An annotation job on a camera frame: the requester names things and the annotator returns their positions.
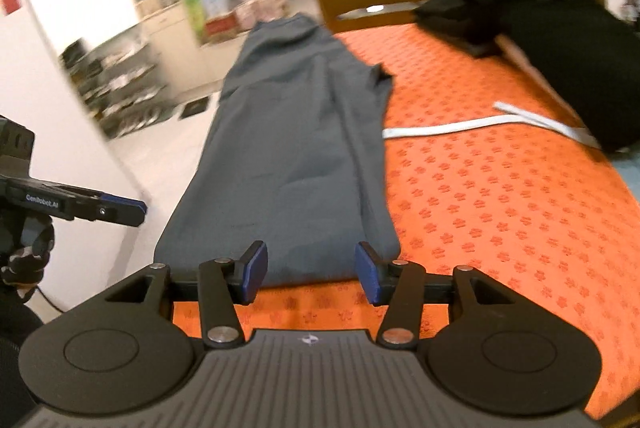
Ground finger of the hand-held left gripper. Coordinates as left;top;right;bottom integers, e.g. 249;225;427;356
99;193;149;228

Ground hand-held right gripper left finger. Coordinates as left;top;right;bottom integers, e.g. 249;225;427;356
102;241;269;350

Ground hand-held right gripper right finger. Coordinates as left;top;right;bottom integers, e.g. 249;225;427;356
354;241;521;350

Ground grey pants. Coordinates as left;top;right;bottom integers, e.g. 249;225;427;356
152;12;402;287

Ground pile of black clothes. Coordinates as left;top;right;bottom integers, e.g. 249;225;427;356
412;0;516;59

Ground person's left hand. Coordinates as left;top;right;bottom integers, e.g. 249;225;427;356
0;211;55;291

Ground dark floor mat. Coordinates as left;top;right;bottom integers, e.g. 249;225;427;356
179;97;209;120

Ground orange patterned table mat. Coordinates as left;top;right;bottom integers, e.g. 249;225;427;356
170;22;640;420

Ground shoe rack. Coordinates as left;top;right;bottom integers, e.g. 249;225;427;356
57;21;176;140

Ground black folded garment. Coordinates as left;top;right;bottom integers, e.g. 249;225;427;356
502;1;640;154

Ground white fabric strap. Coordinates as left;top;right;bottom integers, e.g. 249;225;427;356
382;101;602;150

